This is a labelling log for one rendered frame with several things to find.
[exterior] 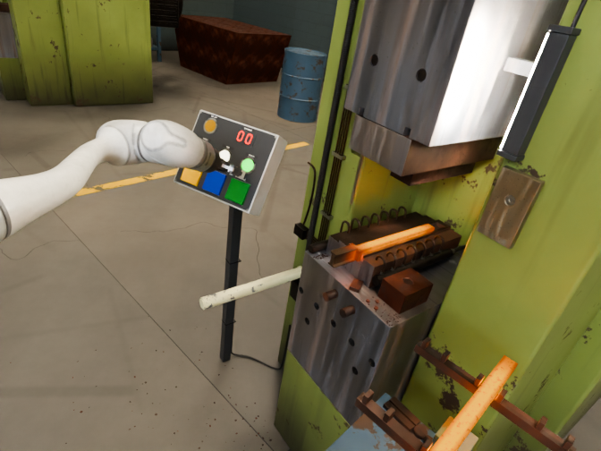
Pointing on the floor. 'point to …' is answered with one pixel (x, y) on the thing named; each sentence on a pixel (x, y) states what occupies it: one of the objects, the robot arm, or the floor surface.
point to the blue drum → (300, 84)
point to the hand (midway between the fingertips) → (238, 173)
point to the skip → (230, 49)
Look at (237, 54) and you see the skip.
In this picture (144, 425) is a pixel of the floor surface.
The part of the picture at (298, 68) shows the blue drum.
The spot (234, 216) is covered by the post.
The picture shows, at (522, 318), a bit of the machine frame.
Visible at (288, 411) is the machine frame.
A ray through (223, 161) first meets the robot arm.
